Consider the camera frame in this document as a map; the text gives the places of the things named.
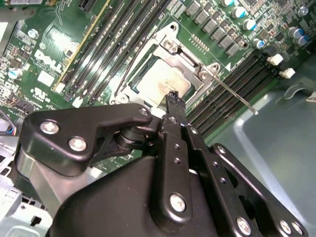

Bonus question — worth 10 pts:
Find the metal socket cover frame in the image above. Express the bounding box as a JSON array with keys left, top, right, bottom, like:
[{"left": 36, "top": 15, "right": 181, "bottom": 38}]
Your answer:
[{"left": 119, "top": 44, "right": 209, "bottom": 109}]

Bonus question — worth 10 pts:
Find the metal wire locking lever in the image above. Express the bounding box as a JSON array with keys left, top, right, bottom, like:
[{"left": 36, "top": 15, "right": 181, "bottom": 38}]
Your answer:
[
  {"left": 114, "top": 24, "right": 158, "bottom": 97},
  {"left": 211, "top": 70, "right": 260, "bottom": 116}
]

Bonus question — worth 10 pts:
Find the silver CPU green substrate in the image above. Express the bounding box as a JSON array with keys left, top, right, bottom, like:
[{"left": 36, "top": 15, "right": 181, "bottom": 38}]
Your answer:
[{"left": 128, "top": 58, "right": 192, "bottom": 106}]

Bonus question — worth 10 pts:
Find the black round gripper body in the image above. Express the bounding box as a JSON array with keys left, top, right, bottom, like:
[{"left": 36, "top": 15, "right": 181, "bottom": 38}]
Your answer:
[{"left": 50, "top": 157, "right": 232, "bottom": 237}]

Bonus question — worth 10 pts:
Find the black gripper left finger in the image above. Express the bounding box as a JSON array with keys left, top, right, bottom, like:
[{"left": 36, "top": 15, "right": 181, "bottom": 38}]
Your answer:
[{"left": 16, "top": 91, "right": 194, "bottom": 221}]

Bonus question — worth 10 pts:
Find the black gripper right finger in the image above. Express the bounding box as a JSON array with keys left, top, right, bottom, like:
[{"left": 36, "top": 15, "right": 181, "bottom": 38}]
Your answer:
[{"left": 176, "top": 93, "right": 309, "bottom": 237}]

